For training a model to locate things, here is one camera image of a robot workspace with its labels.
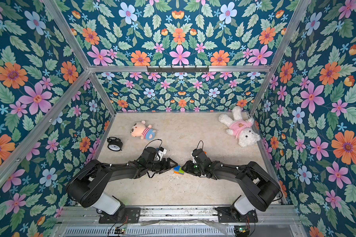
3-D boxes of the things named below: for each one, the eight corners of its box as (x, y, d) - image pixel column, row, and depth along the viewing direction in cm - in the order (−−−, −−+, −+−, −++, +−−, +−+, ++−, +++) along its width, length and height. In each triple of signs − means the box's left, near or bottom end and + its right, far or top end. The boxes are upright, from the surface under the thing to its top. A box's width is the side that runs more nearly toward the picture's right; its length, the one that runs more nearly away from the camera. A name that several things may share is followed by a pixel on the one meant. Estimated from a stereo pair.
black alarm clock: (110, 151, 99) (104, 144, 92) (113, 144, 103) (107, 137, 96) (121, 151, 99) (116, 144, 92) (124, 144, 103) (119, 136, 96)
